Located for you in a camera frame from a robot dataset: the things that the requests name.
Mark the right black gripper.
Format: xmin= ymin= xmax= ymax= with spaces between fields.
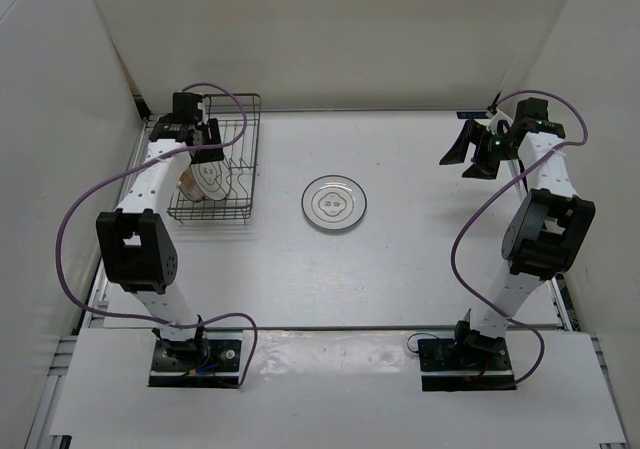
xmin=439 ymin=120 xmax=520 ymax=181

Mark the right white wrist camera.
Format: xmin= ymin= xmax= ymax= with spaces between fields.
xmin=488 ymin=110 xmax=513 ymax=135

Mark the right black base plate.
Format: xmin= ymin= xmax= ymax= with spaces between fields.
xmin=417 ymin=338 xmax=516 ymax=392

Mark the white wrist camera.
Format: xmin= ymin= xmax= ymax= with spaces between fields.
xmin=488 ymin=110 xmax=513 ymax=135
xmin=198 ymin=96 xmax=210 ymax=122

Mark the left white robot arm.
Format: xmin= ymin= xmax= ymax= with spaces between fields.
xmin=96 ymin=92 xmax=221 ymax=369

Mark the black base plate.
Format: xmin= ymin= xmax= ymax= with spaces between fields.
xmin=148 ymin=339 xmax=242 ymax=389
xmin=417 ymin=338 xmax=516 ymax=392

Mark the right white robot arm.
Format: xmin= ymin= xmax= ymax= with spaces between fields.
xmin=440 ymin=90 xmax=596 ymax=369

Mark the blue corner label right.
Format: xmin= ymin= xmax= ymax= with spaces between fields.
xmin=456 ymin=111 xmax=491 ymax=120

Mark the orange patterned plate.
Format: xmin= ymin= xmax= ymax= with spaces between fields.
xmin=178 ymin=169 xmax=203 ymax=203

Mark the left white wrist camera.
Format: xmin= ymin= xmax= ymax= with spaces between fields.
xmin=198 ymin=96 xmax=210 ymax=122

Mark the wire dish rack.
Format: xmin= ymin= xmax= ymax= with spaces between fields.
xmin=167 ymin=93 xmax=261 ymax=222

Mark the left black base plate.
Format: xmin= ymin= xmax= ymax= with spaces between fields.
xmin=148 ymin=339 xmax=242 ymax=389

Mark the green-rimmed white plate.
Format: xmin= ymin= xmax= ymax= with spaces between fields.
xmin=191 ymin=160 xmax=231 ymax=201
xmin=301 ymin=175 xmax=368 ymax=234

